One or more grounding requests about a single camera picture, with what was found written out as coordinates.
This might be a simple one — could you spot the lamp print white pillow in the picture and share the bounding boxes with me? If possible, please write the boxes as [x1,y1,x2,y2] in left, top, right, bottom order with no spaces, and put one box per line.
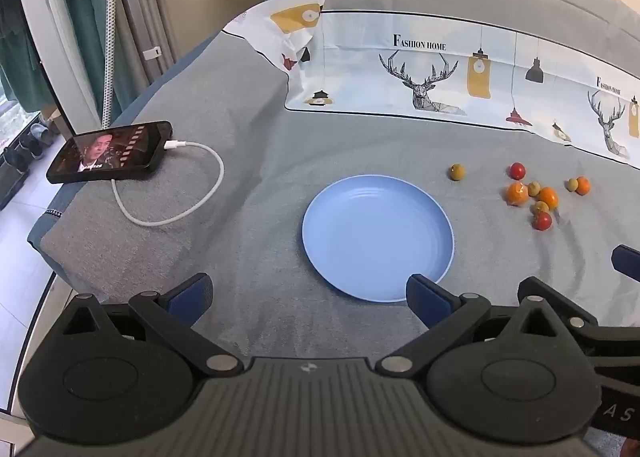
[220,0,332,73]

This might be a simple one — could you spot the grey bed cover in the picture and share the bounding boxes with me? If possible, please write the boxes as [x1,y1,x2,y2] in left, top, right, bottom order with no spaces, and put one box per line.
[27,27,640,368]

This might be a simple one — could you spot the black smartphone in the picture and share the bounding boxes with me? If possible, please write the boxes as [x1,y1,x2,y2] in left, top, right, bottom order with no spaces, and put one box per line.
[46,120,174,184]

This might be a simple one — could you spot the white door frame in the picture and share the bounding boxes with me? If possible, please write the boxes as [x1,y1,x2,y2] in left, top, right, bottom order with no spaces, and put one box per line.
[10,0,103,130]

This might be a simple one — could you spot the dark shoe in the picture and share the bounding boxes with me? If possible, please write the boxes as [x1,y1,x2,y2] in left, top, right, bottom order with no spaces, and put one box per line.
[2,142,31,174]

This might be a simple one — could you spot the black white speckled pole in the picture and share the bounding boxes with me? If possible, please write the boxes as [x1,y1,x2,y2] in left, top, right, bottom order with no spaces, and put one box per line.
[101,0,121,130]

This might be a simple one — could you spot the grey sneaker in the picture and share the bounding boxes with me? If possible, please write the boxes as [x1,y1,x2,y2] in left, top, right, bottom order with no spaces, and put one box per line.
[27,123,58,158]

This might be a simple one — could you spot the blue plate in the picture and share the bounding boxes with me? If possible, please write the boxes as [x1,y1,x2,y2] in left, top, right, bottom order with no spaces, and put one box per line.
[301,175,456,303]

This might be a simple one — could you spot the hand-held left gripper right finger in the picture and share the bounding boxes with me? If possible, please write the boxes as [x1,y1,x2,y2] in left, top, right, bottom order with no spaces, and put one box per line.
[375,273,557,380]

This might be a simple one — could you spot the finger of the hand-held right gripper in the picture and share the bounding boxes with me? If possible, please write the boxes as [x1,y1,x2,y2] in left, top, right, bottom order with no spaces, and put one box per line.
[612,244,640,283]
[517,276,640,374]

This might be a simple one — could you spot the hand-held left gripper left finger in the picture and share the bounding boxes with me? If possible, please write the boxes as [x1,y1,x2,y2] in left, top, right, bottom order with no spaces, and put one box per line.
[62,273,241,379]

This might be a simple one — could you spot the cardboard box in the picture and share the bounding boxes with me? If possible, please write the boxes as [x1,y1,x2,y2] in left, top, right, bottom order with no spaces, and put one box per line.
[40,107,71,138]

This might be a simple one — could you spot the deer print pillow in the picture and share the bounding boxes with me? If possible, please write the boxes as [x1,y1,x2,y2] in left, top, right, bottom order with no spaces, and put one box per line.
[284,10,640,165]

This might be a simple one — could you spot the white charging cable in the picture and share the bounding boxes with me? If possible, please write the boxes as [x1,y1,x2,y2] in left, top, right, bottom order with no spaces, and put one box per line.
[111,139,224,227]

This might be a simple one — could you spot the green hanging garment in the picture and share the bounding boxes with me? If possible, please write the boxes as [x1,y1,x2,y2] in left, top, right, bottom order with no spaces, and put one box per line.
[52,0,123,113]
[0,0,53,105]

